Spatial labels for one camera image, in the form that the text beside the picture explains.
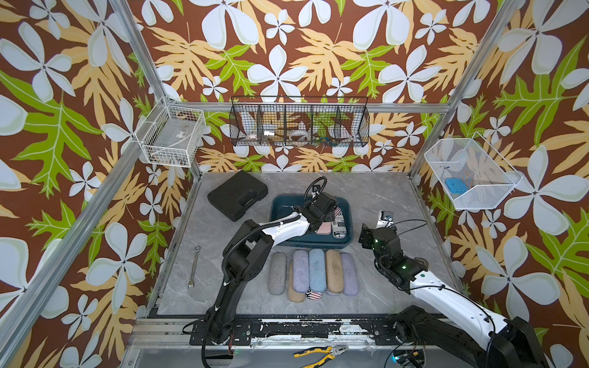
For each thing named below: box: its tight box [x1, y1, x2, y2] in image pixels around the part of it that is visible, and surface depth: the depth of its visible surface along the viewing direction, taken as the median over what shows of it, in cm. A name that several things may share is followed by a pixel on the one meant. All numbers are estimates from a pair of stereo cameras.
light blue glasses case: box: [308, 248, 326, 293], surface depth 82 cm
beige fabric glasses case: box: [288, 259, 306, 303], surface depth 81 cm
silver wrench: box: [187, 245, 202, 290], surface depth 90 cm
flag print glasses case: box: [305, 289, 323, 300], surface depth 81 cm
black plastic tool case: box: [207, 170, 269, 222], surface depth 109 cm
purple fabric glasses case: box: [292, 249, 310, 294], surface depth 82 cm
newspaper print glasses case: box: [332, 206, 348, 240], surface depth 98 cm
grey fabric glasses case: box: [268, 251, 287, 296], surface depth 86 cm
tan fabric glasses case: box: [325, 249, 344, 294], surface depth 82 cm
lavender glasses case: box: [340, 252, 359, 296], surface depth 85 cm
